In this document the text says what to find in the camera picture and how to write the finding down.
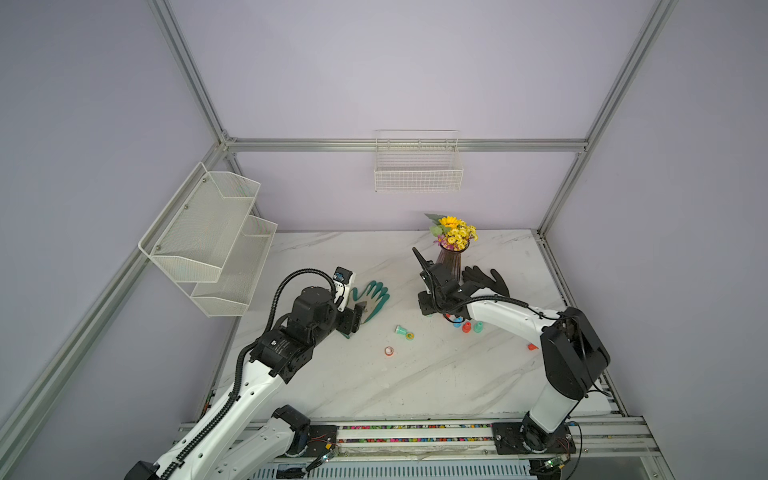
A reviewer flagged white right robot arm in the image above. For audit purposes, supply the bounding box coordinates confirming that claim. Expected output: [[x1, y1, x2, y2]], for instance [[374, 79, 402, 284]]
[[412, 248, 611, 453]]

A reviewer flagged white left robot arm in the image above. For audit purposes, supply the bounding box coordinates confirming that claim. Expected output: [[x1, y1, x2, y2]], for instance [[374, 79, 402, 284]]
[[126, 267, 363, 479]]

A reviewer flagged green grey work glove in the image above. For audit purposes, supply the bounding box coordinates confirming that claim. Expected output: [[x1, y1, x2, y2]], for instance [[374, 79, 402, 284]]
[[350, 280, 390, 327]]

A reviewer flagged black yellow work glove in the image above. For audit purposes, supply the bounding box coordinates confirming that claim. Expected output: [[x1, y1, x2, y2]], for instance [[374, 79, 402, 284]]
[[462, 265, 510, 296]]

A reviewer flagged dark glass flower vase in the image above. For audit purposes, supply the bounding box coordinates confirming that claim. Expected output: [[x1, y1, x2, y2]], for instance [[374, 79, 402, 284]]
[[436, 246, 462, 282]]

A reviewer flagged yellow artificial flower bouquet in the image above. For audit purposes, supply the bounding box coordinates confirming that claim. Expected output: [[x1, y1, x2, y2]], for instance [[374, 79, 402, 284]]
[[426, 213, 478, 252]]

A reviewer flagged white two-tier mesh shelf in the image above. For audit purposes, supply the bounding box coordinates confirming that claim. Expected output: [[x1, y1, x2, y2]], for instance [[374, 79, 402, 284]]
[[138, 163, 277, 318]]

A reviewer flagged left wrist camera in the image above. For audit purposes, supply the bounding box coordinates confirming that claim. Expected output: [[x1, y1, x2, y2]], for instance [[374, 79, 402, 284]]
[[333, 267, 355, 312]]

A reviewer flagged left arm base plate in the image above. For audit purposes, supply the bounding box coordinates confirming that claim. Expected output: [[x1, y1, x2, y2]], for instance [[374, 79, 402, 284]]
[[282, 425, 339, 458]]

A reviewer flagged white wire wall basket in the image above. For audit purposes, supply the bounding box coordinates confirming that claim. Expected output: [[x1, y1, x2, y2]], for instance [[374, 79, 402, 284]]
[[374, 129, 464, 193]]

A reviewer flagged aluminium front rail frame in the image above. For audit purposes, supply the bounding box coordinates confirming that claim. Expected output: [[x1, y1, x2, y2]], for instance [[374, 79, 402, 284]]
[[157, 415, 676, 480]]

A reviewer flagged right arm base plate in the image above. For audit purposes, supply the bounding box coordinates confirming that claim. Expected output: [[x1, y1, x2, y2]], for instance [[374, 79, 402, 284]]
[[491, 422, 576, 455]]

